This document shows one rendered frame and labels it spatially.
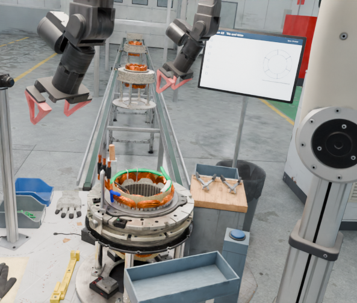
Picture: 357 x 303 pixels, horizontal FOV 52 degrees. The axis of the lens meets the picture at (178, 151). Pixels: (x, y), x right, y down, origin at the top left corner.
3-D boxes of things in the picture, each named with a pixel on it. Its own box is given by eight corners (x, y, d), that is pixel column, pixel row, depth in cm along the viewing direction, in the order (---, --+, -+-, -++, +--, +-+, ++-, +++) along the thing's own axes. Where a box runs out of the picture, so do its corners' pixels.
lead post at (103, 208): (99, 212, 101) (99, 174, 96) (102, 208, 103) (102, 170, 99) (105, 213, 101) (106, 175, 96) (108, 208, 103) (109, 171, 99)
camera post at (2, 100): (19, 240, 136) (8, 87, 116) (13, 244, 134) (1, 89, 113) (12, 237, 137) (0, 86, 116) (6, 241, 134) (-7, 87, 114)
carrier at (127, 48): (114, 65, 524) (115, 43, 514) (133, 64, 554) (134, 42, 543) (134, 70, 503) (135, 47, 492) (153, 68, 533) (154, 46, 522)
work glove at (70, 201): (62, 191, 173) (61, 186, 173) (87, 192, 175) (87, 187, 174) (51, 219, 151) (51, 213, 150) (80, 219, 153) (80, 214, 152)
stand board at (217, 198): (191, 179, 138) (191, 174, 138) (241, 186, 138) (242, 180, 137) (188, 205, 120) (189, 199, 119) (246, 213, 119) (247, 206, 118)
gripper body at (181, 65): (162, 67, 118) (173, 47, 114) (178, 64, 127) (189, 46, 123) (176, 79, 117) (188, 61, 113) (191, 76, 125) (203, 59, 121)
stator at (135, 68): (125, 83, 338) (126, 61, 331) (149, 85, 337) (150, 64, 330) (120, 88, 318) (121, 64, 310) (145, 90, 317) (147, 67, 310)
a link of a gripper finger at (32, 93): (14, 114, 80) (26, 81, 75) (41, 109, 86) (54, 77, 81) (34, 135, 79) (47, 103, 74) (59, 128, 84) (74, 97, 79)
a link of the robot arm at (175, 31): (206, 25, 107) (218, 26, 114) (179, 2, 110) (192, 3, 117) (185, 58, 114) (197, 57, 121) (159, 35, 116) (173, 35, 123)
